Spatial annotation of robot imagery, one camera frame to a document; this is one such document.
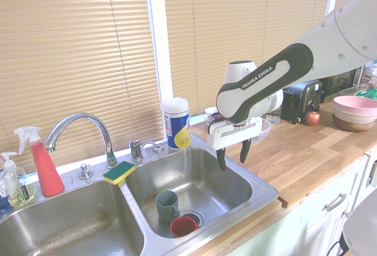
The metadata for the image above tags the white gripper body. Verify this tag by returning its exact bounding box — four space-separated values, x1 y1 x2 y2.
206 117 263 152

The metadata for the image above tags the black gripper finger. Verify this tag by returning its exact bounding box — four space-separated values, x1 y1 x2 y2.
239 138 253 164
216 147 227 172

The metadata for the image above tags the stainless steel double sink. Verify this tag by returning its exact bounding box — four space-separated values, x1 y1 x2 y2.
0 134 279 256

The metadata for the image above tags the metal sink drain strainer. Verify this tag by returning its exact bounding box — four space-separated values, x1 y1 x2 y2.
178 208 204 228

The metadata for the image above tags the clear plastic bowl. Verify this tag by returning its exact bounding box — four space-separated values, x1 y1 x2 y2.
250 117 272 144

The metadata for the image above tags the white mug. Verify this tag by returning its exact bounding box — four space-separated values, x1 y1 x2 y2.
204 107 220 126

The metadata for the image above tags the Lysol wipes canister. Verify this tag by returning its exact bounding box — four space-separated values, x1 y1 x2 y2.
163 97 192 151

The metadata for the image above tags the grey-green mug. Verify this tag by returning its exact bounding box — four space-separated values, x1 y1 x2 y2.
155 190 181 223

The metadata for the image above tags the red apple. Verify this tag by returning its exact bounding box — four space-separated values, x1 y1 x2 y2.
304 110 322 127

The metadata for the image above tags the red cup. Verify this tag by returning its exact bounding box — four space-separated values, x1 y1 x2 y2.
170 215 199 238

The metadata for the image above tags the black toaster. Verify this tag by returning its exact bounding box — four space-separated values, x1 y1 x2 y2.
282 79 323 121

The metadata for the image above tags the yellow and green sponge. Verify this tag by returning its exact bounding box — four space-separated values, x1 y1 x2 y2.
102 160 137 186

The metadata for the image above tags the beige bowl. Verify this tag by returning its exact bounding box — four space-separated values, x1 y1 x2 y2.
332 107 377 121

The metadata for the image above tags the black toaster oven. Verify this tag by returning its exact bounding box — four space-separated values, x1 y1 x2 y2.
320 65 368 104

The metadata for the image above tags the pink bowl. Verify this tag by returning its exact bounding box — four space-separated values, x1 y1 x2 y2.
332 95 377 113

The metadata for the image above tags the clear container with green lid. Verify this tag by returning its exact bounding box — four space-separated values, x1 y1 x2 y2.
340 84 377 101

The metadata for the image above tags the chrome soap dispenser knob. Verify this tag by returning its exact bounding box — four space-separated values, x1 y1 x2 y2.
78 163 94 180

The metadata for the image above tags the chrome gooseneck faucet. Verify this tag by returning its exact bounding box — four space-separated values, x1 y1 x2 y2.
44 112 120 170

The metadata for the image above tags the red spray bottle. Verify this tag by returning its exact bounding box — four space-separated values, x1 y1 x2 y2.
14 126 65 197

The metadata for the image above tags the clear hand soap pump bottle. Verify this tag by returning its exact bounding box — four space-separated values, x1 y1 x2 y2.
0 151 37 208

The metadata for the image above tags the metal cabinet bar handle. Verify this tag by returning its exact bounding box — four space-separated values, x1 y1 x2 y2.
324 192 348 211

